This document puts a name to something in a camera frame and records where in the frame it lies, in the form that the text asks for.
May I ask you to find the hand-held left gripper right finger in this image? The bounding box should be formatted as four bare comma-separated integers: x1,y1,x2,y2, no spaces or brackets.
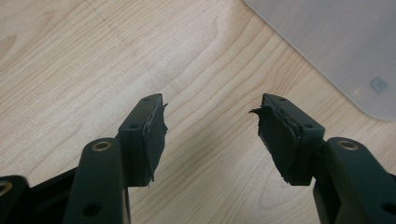
248,92,327,187

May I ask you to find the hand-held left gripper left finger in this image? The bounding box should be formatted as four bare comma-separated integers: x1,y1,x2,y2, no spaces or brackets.
117,92,169,188

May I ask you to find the clear plastic storage box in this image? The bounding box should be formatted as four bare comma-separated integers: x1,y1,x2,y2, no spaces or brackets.
242,0,396,122

